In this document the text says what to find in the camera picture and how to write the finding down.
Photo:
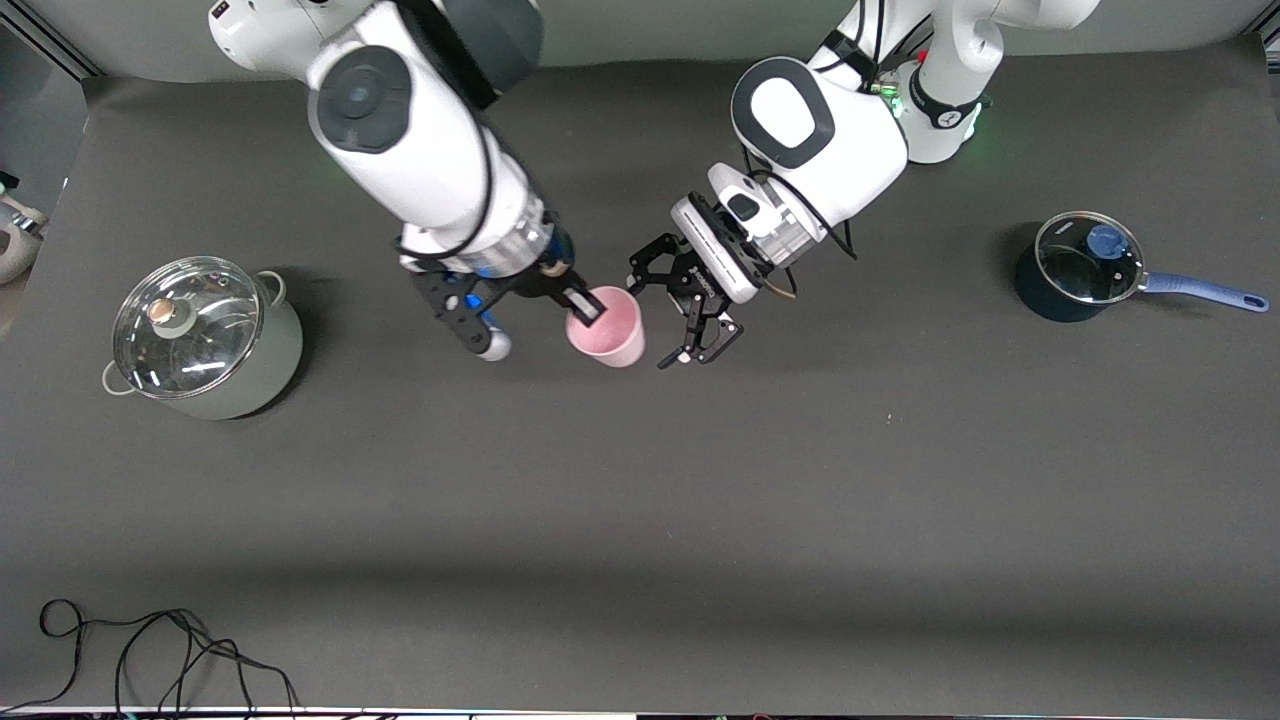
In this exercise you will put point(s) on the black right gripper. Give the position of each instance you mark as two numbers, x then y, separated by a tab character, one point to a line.
549	282

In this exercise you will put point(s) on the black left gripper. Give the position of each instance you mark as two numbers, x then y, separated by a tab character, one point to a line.
684	280

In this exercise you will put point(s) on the pink plastic cup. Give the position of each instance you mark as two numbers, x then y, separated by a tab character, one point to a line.
610	335

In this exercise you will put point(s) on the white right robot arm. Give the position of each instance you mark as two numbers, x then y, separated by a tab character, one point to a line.
420	150

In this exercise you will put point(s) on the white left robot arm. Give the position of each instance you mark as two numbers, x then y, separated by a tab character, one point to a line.
835	130

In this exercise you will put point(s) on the dark grey table mat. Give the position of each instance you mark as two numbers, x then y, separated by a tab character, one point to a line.
640	500

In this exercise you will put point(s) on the sage green cooking pot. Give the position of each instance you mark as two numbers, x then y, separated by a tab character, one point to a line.
275	362

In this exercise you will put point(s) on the glass lid with beige knob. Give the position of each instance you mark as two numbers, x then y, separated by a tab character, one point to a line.
205	350

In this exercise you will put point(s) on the dark blue saucepan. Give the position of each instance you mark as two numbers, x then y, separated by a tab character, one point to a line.
1035	296

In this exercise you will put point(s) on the glass lid with blue knob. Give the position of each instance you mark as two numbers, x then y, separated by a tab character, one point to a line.
1070	270

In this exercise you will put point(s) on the beige grey device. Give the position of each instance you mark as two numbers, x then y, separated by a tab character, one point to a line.
20	240

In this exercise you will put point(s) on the black aluminium frame bar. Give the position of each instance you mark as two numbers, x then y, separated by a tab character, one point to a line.
1270	38
50	45

